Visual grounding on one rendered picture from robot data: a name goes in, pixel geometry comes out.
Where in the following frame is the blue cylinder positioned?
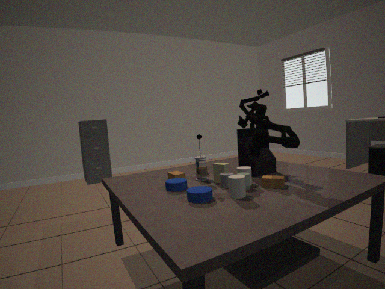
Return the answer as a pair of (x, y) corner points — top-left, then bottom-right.
(165, 178), (188, 191)
(186, 186), (213, 203)

